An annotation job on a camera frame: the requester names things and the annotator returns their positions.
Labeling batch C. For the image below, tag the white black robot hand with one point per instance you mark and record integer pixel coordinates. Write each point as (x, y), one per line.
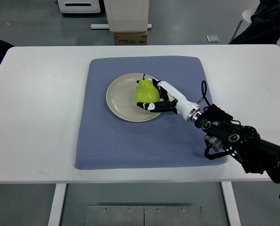
(172, 100)

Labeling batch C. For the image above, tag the green pear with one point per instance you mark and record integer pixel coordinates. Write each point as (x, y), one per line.
(146, 92)

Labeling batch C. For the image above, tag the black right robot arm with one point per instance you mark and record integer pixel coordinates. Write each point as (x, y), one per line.
(226, 136)

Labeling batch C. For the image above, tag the cream round plate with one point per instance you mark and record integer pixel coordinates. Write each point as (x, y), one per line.
(120, 99)

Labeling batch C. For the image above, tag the small grey floor plate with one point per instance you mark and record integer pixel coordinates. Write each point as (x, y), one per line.
(212, 39)

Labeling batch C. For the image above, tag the blue textured mat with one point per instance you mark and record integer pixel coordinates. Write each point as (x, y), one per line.
(106, 141)

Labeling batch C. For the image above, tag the brown cardboard box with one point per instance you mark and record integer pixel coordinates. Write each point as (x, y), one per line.
(130, 38)

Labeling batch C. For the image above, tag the white cabinet column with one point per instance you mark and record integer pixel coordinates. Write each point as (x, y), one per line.
(127, 15)

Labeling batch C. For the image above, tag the right white table leg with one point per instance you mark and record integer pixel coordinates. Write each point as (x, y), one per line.
(230, 204)

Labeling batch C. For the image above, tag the white table leg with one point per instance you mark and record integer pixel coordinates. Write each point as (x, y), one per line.
(57, 205)
(230, 204)

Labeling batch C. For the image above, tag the person in black clothes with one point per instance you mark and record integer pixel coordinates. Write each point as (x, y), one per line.
(264, 27)

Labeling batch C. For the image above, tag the white chair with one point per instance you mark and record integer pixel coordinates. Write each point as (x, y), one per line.
(246, 16)

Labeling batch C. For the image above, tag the white machine with slot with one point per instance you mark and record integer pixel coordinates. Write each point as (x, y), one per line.
(79, 6)

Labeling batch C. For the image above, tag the left white table leg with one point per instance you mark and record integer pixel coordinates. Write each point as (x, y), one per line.
(57, 205)

